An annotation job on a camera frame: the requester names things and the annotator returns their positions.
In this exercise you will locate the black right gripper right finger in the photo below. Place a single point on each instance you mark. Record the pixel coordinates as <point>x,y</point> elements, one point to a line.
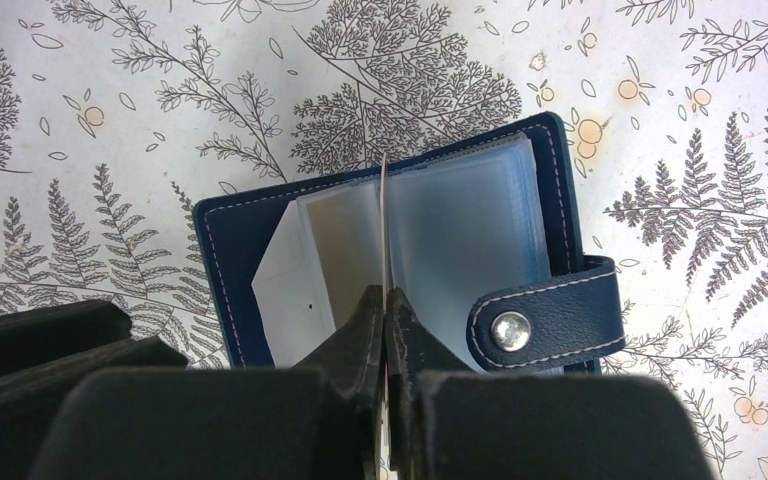
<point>448,422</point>

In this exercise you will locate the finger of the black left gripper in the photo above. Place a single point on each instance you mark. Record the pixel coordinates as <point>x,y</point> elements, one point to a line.
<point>45,353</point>

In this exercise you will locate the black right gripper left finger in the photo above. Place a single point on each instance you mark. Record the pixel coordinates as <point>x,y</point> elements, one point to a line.
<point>314,420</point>

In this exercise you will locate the blue leather card holder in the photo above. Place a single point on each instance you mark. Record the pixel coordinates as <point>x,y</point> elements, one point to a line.
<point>484,240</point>

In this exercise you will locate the gold credit card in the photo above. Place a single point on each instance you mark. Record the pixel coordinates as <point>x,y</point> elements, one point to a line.
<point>384,249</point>

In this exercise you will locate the floral table mat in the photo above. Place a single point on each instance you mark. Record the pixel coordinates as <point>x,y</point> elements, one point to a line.
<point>116,117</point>

